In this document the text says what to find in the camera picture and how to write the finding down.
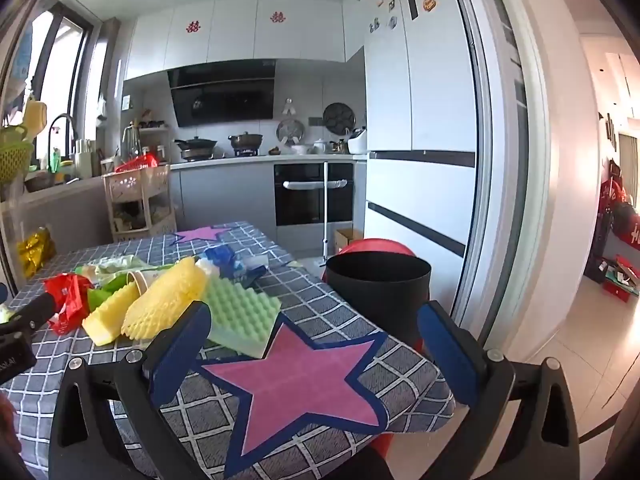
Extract green foam sponge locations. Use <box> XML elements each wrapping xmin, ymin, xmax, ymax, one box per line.
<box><xmin>203</xmin><ymin>278</ymin><xmax>281</xmax><ymax>359</ymax></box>

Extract blue plastic bag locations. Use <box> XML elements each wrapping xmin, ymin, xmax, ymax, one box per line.
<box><xmin>201</xmin><ymin>245</ymin><xmax>269</xmax><ymax>288</ymax></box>

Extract black trash bin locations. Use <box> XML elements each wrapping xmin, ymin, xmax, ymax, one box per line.
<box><xmin>326</xmin><ymin>252</ymin><xmax>432</xmax><ymax>348</ymax></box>

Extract red plastic wrapper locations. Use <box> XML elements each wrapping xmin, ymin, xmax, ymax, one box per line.
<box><xmin>43</xmin><ymin>273</ymin><xmax>93</xmax><ymax>336</ymax></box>

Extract gold foil bag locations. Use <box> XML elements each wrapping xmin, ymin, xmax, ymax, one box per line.
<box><xmin>17</xmin><ymin>226</ymin><xmax>56</xmax><ymax>278</ymax></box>

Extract yellow foam net small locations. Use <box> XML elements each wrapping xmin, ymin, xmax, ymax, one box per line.
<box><xmin>81</xmin><ymin>282</ymin><xmax>140</xmax><ymax>347</ymax></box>

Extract yellow foam net large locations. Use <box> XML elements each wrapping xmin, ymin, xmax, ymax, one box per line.
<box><xmin>120</xmin><ymin>257</ymin><xmax>208</xmax><ymax>340</ymax></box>

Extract green plastic wrapper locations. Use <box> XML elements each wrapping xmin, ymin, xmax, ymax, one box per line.
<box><xmin>74</xmin><ymin>255</ymin><xmax>172</xmax><ymax>312</ymax></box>

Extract grey checkered tablecloth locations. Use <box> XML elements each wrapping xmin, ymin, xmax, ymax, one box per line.
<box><xmin>0</xmin><ymin>220</ymin><xmax>458</xmax><ymax>480</ymax></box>

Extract beige storage trolley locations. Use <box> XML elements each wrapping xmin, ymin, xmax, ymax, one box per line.
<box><xmin>102</xmin><ymin>165</ymin><xmax>177</xmax><ymax>242</ymax></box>

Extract green hanging basket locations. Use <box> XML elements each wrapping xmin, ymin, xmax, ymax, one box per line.
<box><xmin>0</xmin><ymin>125</ymin><xmax>34</xmax><ymax>184</ymax></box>

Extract black faucet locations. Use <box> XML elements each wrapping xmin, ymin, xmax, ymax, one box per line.
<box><xmin>46</xmin><ymin>113</ymin><xmax>76</xmax><ymax>174</ymax></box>

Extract red basket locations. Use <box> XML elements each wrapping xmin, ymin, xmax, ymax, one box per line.
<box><xmin>114</xmin><ymin>153</ymin><xmax>158</xmax><ymax>174</ymax></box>

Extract white mop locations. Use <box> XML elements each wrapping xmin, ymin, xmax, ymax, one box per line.
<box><xmin>318</xmin><ymin>160</ymin><xmax>329</xmax><ymax>268</ymax></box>

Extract cardboard box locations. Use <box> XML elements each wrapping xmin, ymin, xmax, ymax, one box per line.
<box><xmin>334</xmin><ymin>228</ymin><xmax>363</xmax><ymax>254</ymax></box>

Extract black wok on stove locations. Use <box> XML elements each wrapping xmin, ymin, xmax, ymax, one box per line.
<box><xmin>174</xmin><ymin>136</ymin><xmax>217</xmax><ymax>162</ymax></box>

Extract black built-in oven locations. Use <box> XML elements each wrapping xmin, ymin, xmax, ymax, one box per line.
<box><xmin>273</xmin><ymin>162</ymin><xmax>355</xmax><ymax>226</ymax></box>

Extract white refrigerator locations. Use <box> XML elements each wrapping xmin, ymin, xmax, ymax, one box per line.
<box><xmin>361</xmin><ymin>0</ymin><xmax>480</xmax><ymax>313</ymax></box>

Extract black pot on stove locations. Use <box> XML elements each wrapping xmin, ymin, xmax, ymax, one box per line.
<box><xmin>228</xmin><ymin>131</ymin><xmax>262</xmax><ymax>157</ymax></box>

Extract black range hood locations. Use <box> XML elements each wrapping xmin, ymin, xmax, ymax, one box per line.
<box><xmin>167</xmin><ymin>58</ymin><xmax>277</xmax><ymax>128</ymax></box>

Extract black hanging baking pan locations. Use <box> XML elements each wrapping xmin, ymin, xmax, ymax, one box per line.
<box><xmin>322</xmin><ymin>102</ymin><xmax>356</xmax><ymax>136</ymax></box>

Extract white upper cabinets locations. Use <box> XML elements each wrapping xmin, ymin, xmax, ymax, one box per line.
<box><xmin>124</xmin><ymin>0</ymin><xmax>346</xmax><ymax>80</ymax></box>

